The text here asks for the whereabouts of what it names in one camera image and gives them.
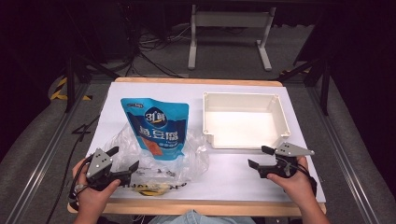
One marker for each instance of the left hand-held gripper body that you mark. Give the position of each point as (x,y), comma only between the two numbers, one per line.
(99,163)

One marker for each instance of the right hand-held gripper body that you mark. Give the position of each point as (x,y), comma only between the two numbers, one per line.
(288,160)

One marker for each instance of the white plastic bin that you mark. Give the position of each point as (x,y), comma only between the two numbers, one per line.
(243,127)

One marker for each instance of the blue snack pouch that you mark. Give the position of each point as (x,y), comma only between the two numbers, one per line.
(157,127)

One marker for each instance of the clear plastic bag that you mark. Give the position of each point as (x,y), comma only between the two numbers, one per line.
(193,152)

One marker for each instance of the person's right hand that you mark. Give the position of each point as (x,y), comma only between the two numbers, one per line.
(294,186)

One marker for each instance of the person's left hand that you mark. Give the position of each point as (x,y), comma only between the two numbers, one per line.
(91,196)

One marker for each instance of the white table sheet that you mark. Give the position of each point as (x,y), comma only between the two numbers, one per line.
(236,174)

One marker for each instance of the wooden table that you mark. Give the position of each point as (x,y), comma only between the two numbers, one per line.
(199,209)

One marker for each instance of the person's blue jeans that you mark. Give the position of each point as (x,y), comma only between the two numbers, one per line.
(199,218)

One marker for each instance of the black metal stand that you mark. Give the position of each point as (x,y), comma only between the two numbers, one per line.
(70,84)
(325,90)

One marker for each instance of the yellow black floor tape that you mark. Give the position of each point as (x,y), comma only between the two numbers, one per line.
(59,90)

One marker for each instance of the aluminium floor rail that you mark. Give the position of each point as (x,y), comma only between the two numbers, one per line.
(46,155)
(345,161)

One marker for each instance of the white metal stand frame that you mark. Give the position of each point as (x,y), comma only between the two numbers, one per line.
(232,19)

